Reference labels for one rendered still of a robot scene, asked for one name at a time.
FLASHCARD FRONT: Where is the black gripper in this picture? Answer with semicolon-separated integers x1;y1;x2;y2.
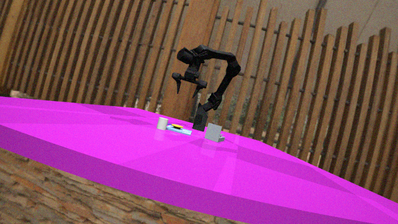
171;66;207;98

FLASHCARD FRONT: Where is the yellow round plate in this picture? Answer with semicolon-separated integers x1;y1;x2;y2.
171;124;183;130

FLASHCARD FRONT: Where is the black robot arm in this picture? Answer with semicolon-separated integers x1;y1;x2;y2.
177;45;241;112

